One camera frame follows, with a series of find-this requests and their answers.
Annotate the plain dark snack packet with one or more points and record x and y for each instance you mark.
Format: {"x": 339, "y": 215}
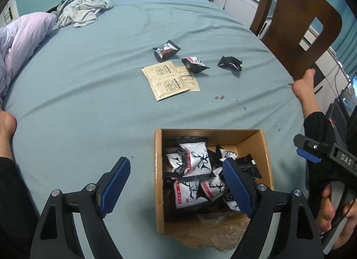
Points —
{"x": 230, "y": 63}

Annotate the person's right foot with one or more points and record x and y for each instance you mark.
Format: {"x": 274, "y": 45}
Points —
{"x": 302, "y": 86}

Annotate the clear plastic wrap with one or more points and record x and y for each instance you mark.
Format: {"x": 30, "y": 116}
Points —
{"x": 223, "y": 228}

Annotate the dark wooden chair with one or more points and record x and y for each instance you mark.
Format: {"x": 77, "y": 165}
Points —
{"x": 284, "y": 24}

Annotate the white wall rack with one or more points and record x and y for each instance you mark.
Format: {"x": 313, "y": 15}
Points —
{"x": 7, "y": 15}

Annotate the person's foot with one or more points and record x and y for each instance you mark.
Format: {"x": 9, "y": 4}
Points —
{"x": 302, "y": 86}
{"x": 7, "y": 125}

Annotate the white front snack packet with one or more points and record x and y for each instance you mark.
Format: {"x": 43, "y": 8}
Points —
{"x": 195, "y": 65}

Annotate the brown cardboard box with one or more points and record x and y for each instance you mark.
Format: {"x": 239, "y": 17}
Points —
{"x": 159, "y": 192}

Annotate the white desk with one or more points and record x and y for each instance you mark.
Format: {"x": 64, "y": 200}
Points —
{"x": 332, "y": 66}

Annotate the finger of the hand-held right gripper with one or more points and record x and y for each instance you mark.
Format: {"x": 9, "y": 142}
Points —
{"x": 308, "y": 155}
{"x": 308, "y": 144}

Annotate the beige twin sachet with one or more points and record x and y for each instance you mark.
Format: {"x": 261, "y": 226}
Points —
{"x": 164, "y": 80}

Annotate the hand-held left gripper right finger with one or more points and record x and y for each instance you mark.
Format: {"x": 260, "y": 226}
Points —
{"x": 237, "y": 189}

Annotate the person's right hand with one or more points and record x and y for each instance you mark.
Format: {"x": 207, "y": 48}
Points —
{"x": 325, "y": 214}

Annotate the black snack packet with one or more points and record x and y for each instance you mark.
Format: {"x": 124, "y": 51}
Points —
{"x": 167, "y": 51}

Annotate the person's left leg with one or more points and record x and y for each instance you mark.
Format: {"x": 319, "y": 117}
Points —
{"x": 14, "y": 192}

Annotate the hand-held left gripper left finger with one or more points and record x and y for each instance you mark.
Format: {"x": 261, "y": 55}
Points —
{"x": 114, "y": 189}

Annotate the person's left foot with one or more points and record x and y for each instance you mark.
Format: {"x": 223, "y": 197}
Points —
{"x": 7, "y": 125}

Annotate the beige single sachet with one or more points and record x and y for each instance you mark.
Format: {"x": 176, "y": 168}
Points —
{"x": 191, "y": 80}

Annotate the pile of black snack packets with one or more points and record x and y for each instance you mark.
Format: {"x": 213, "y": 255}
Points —
{"x": 195, "y": 161}

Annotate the open laptop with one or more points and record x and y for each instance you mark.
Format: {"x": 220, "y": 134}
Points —
{"x": 339, "y": 115}

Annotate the lilac duvet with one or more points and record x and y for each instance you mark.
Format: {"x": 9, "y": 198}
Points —
{"x": 22, "y": 41}

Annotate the light grey crumpled garment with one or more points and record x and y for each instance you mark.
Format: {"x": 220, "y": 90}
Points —
{"x": 83, "y": 10}

